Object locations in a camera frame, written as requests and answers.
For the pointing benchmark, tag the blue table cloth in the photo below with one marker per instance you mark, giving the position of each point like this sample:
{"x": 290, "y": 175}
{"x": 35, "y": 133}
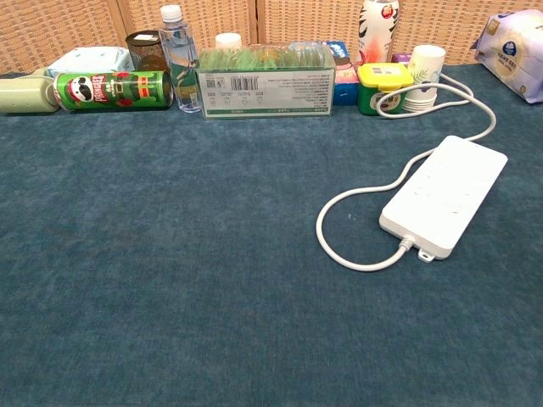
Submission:
{"x": 191, "y": 263}

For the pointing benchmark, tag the white wet wipes pack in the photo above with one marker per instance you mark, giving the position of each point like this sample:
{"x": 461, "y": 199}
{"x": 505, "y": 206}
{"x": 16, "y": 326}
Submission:
{"x": 511, "y": 55}

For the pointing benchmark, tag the pale green bottle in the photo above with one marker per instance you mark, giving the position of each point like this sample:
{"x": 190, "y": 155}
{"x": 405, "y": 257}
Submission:
{"x": 25, "y": 94}

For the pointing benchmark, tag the green Pringles can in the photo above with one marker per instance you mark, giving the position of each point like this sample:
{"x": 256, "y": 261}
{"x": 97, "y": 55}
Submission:
{"x": 114, "y": 90}

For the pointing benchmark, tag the black mesh pen holder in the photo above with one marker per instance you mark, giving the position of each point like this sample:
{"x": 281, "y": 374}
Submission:
{"x": 146, "y": 51}

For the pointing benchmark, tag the woven rattan screen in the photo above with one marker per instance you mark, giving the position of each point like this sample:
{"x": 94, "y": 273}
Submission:
{"x": 63, "y": 29}

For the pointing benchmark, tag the white capped jar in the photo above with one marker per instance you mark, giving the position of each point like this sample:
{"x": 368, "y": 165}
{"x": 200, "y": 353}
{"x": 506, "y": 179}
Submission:
{"x": 228, "y": 41}

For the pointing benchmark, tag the clear green-printed plastic box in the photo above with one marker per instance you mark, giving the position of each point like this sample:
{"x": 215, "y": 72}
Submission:
{"x": 265, "y": 85}

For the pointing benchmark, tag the blue small carton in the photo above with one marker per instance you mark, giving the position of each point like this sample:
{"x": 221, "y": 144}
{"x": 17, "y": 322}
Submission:
{"x": 344, "y": 82}

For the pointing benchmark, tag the stack of paper cups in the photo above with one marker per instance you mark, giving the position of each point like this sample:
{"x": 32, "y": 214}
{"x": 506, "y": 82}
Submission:
{"x": 426, "y": 72}

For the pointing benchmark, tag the white red drink bottle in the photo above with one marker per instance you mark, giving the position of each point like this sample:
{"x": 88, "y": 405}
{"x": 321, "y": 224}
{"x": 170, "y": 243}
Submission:
{"x": 377, "y": 29}

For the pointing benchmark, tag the green jar with yellow lid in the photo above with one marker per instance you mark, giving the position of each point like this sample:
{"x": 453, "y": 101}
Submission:
{"x": 382, "y": 87}

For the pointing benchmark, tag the white power strip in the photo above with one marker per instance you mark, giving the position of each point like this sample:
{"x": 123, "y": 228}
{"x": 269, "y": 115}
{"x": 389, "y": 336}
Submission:
{"x": 445, "y": 199}

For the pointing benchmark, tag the clear plastic water bottle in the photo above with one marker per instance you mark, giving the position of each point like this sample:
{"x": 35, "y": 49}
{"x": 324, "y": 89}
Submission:
{"x": 180, "y": 59}

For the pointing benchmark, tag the small purple box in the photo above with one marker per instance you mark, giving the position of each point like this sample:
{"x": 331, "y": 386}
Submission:
{"x": 401, "y": 58}

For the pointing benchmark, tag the blue tissue box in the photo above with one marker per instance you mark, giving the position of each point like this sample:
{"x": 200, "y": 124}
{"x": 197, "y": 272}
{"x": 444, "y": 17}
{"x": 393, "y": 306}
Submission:
{"x": 337, "y": 48}

